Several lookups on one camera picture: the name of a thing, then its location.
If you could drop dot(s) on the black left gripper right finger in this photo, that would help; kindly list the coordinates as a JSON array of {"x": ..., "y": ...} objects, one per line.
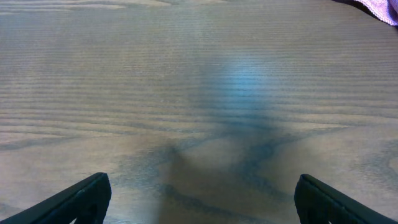
[{"x": 319, "y": 203}]

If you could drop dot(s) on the purple microfiber cloth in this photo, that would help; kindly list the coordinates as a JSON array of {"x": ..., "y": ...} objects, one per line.
[{"x": 384, "y": 10}]

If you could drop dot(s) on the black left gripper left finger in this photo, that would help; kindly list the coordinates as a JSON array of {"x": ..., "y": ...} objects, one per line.
[{"x": 86, "y": 202}]

